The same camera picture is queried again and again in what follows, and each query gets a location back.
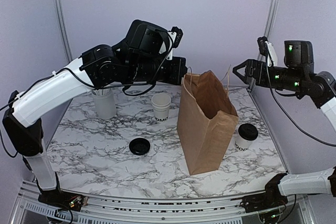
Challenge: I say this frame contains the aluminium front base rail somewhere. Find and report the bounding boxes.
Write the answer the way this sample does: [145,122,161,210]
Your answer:
[9,181,316,223]

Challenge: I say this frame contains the black plastic cup lid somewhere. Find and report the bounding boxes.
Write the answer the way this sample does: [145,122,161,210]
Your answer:
[238,123,258,141]

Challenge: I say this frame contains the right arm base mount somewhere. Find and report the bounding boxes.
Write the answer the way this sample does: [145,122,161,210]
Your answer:
[239,189,288,213]

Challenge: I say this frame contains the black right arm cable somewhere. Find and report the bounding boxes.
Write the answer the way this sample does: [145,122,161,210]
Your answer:
[265,48,336,147]

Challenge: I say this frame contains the white container with sachets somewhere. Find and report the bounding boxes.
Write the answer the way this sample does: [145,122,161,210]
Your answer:
[92,89,117,120]

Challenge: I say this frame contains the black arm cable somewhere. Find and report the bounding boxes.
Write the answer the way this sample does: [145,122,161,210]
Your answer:
[265,48,336,147]
[0,68,95,158]

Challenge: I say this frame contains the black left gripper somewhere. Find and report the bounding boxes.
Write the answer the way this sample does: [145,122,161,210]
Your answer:
[127,56,188,84]

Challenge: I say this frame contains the left aluminium frame post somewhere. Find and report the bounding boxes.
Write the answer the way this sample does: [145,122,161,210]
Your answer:
[54,0,72,63]

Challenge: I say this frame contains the brown paper takeout bag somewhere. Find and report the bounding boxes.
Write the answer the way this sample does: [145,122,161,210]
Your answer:
[177,70,239,175]

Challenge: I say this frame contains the aluminium frame post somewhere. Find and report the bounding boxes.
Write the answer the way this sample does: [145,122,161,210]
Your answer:
[264,0,279,38]
[54,0,72,63]

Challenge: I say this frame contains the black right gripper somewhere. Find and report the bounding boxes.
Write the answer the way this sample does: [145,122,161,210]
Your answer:
[233,59,306,93]

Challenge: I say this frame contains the stack of white paper cups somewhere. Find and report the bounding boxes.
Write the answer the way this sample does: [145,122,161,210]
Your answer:
[151,93,171,123]

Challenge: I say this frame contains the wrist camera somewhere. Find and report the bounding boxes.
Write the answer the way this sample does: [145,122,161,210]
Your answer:
[257,36,278,67]
[167,26,183,60]

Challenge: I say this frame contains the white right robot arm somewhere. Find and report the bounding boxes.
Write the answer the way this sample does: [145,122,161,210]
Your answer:
[233,37,335,207]

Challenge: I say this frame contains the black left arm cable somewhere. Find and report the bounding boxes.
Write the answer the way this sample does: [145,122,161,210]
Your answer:
[0,68,95,158]

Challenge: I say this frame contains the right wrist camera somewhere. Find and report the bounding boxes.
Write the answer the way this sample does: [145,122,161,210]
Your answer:
[257,36,278,67]

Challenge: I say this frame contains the white paper cup with print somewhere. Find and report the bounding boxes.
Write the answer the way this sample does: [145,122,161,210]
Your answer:
[234,135,255,152]

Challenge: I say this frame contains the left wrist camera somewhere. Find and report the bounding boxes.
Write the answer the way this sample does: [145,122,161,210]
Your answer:
[167,26,183,60]

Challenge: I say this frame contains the right aluminium frame post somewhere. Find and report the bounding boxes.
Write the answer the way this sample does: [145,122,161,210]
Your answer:
[264,0,279,38]

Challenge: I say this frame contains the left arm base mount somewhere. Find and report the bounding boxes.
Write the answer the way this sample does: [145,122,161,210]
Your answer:
[37,177,88,211]

